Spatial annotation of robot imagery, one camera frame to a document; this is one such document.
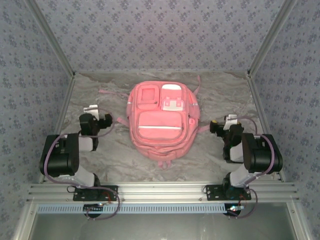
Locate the pink backpack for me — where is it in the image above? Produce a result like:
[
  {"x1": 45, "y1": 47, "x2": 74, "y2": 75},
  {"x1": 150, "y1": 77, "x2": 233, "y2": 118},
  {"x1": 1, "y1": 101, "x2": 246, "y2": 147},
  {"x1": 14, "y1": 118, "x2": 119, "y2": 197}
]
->
[{"x1": 98, "y1": 76, "x2": 211, "y2": 171}]

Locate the black controller board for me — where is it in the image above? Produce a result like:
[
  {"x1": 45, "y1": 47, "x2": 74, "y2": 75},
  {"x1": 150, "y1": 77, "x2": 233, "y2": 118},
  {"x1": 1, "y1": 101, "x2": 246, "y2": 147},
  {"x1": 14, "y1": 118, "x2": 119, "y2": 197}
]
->
[
  {"x1": 226, "y1": 204, "x2": 245, "y2": 216},
  {"x1": 83, "y1": 203, "x2": 105, "y2": 214}
]

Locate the grey metal lower shelf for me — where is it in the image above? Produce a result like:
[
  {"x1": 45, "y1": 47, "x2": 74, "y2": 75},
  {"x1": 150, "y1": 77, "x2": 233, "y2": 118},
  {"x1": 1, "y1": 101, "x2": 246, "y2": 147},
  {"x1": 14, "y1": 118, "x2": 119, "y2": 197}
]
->
[{"x1": 13, "y1": 201, "x2": 312, "y2": 240}]

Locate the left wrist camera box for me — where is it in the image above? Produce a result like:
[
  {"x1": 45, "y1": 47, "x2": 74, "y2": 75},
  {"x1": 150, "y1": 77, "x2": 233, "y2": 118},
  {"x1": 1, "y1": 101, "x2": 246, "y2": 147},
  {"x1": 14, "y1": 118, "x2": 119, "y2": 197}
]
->
[{"x1": 83, "y1": 104, "x2": 100, "y2": 117}]

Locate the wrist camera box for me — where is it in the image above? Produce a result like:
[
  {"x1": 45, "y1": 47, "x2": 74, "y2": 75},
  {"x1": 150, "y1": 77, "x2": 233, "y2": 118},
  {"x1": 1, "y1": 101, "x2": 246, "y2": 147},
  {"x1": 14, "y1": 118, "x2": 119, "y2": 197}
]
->
[
  {"x1": 83, "y1": 104, "x2": 100, "y2": 117},
  {"x1": 223, "y1": 114, "x2": 238, "y2": 130}
]

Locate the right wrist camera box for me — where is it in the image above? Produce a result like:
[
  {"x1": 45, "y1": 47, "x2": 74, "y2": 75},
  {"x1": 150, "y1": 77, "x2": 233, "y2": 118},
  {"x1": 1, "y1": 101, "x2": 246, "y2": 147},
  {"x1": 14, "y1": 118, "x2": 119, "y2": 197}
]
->
[{"x1": 223, "y1": 114, "x2": 238, "y2": 130}]

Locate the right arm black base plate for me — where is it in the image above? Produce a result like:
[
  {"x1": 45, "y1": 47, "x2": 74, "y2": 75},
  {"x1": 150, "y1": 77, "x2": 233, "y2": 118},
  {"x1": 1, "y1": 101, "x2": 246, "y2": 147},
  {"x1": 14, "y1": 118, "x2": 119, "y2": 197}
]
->
[{"x1": 205, "y1": 184, "x2": 252, "y2": 202}]

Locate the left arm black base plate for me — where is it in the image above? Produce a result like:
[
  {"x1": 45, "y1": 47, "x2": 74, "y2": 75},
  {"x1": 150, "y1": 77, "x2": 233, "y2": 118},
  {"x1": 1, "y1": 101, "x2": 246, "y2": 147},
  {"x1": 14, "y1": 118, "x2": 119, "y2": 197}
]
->
[{"x1": 72, "y1": 185, "x2": 119, "y2": 202}]

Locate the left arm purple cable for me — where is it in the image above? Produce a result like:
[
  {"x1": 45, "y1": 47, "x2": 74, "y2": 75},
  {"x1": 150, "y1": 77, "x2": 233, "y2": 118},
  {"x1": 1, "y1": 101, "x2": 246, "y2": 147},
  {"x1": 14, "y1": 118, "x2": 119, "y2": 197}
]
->
[{"x1": 41, "y1": 108, "x2": 122, "y2": 221}]

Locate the aluminium front rail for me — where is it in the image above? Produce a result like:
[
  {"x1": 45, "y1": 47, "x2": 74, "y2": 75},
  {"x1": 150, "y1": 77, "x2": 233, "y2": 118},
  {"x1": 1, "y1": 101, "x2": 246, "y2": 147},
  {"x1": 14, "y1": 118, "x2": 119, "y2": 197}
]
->
[{"x1": 26, "y1": 181, "x2": 300, "y2": 203}]

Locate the aluminium corner post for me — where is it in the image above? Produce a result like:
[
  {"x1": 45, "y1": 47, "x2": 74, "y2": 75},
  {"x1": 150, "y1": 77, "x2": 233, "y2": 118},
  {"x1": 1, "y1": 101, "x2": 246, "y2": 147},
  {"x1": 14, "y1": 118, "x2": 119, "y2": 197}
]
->
[
  {"x1": 24, "y1": 0, "x2": 77, "y2": 77},
  {"x1": 246, "y1": 0, "x2": 298, "y2": 76}
]

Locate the grey-blue slotted cable duct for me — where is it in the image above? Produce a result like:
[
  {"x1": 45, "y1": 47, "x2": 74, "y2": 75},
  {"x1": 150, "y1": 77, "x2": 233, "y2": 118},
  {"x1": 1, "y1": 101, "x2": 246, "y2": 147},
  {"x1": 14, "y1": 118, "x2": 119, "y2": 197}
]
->
[{"x1": 36, "y1": 202, "x2": 229, "y2": 215}]

